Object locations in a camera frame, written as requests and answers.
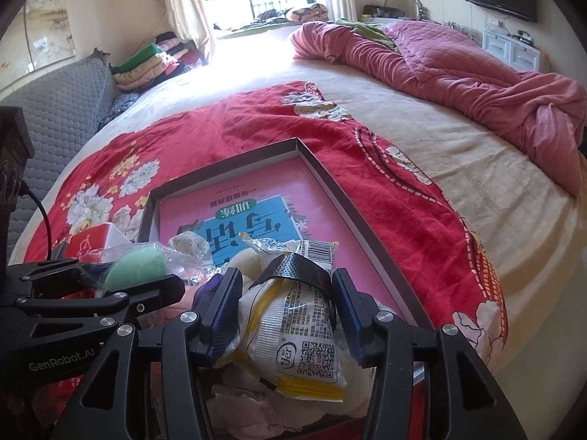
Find dark floral pillow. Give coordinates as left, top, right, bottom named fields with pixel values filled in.
left=98, top=92, right=141, bottom=127

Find white drawer cabinet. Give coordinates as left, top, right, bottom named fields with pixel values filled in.
left=481, top=25, right=544, bottom=72

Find cream plush toy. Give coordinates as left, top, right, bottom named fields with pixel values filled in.
left=227, top=247, right=267, bottom=285

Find stack of folded clothes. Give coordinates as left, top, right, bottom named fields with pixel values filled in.
left=110, top=32, right=207, bottom=95

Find white vanity with mirror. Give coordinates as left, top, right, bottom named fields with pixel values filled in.
left=362, top=0, right=429, bottom=21

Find branch painting wall panel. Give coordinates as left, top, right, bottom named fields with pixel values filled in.
left=0, top=0, right=74, bottom=92

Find dark clothes on sill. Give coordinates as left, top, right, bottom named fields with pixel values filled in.
left=250, top=9, right=294, bottom=23

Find green cloth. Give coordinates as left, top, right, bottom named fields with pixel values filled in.
left=337, top=18, right=395, bottom=49

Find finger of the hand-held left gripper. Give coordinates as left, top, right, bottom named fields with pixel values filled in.
left=15, top=274, right=186, bottom=327
left=7, top=259, right=101, bottom=302

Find grey quilted headboard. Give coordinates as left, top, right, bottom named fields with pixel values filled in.
left=0, top=57, right=117, bottom=248

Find red floral blanket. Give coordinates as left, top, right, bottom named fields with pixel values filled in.
left=21, top=80, right=510, bottom=440

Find white yellow snack packet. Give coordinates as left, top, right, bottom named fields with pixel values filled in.
left=213, top=231, right=349, bottom=402

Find pink quilt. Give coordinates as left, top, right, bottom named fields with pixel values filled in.
left=291, top=21, right=587, bottom=198

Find brown cardboard box tray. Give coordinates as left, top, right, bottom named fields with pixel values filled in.
left=138, top=137, right=434, bottom=377

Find red tissue pack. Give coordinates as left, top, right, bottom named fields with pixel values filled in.
left=55, top=222, right=129, bottom=262

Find bed with cream sheet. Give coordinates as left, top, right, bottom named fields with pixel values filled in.
left=7, top=27, right=587, bottom=377

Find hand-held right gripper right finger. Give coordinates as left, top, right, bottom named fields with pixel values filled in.
left=331, top=267, right=519, bottom=440

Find black cable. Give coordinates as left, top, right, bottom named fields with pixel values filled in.
left=21, top=183, right=62, bottom=262

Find patterned blanket on sill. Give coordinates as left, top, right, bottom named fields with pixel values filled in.
left=287, top=4, right=330, bottom=23

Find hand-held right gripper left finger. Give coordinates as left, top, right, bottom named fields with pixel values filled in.
left=69, top=266, right=244, bottom=440

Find green sponge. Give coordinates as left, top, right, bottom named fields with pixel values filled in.
left=103, top=245, right=168, bottom=292

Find pink book with blue label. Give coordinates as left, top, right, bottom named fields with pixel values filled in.
left=158, top=156, right=409, bottom=326

